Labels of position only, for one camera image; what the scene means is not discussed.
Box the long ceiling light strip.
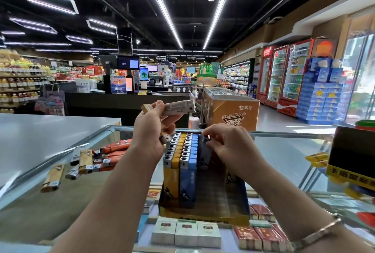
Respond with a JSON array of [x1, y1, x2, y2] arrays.
[[203, 0, 238, 50], [141, 0, 184, 50]]

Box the stack of blue cartons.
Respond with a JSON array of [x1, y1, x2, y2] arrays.
[[297, 57, 346, 123]]

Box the orange round sign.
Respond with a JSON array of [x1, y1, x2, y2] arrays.
[[312, 38, 338, 59]]

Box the silver bracelet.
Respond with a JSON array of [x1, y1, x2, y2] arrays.
[[290, 214, 342, 252]]

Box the black checkout monitor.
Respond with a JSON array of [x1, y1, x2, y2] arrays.
[[116, 55, 140, 70]]

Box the row of yellow lighters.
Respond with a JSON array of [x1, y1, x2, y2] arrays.
[[161, 133, 187, 207]]

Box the black yellow display box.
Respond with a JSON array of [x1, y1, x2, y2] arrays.
[[326, 126, 375, 192]]

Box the red drink fridge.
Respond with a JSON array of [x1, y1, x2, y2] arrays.
[[257, 46, 273, 101], [277, 39, 314, 116], [266, 44, 289, 107]]

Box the glass display case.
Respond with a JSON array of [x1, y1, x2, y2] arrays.
[[0, 124, 375, 253]]

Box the pile of yellow red lighters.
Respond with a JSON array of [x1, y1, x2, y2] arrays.
[[40, 139, 132, 192]]

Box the glass entrance doors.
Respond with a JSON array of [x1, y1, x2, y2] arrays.
[[346, 13, 375, 125]]

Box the hanging plastic bags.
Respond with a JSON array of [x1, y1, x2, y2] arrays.
[[34, 83, 66, 116]]

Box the open refrigerated chiller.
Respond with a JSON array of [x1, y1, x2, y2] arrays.
[[220, 58, 255, 95]]

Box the brown cardboard carton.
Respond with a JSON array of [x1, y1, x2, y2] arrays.
[[202, 88, 260, 132]]

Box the blue poster screen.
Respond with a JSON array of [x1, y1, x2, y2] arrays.
[[110, 75, 128, 94]]

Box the black checkout counter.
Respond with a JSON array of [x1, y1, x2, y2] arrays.
[[63, 91, 193, 128]]

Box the red green container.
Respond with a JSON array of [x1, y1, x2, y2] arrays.
[[354, 119, 375, 130]]

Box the row of cigarette packs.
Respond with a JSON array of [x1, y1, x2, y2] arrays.
[[137, 186, 294, 253]]

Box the person's right hand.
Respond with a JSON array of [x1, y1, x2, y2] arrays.
[[202, 123, 267, 182]]

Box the grocery rack with bottles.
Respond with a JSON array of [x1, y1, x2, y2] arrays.
[[0, 51, 50, 113]]

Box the person's left hand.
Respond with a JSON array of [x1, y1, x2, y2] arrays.
[[130, 99, 184, 163]]

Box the blue yellow lighter display box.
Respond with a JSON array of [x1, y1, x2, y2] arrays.
[[158, 133, 252, 226]]

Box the person's right forearm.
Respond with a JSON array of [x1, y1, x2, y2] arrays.
[[246, 165, 375, 253]]

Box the person's left forearm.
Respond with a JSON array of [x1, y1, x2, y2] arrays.
[[50, 153, 159, 253]]

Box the grey white patterned lighter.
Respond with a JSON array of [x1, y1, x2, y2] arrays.
[[197, 136, 212, 169], [141, 99, 195, 116]]

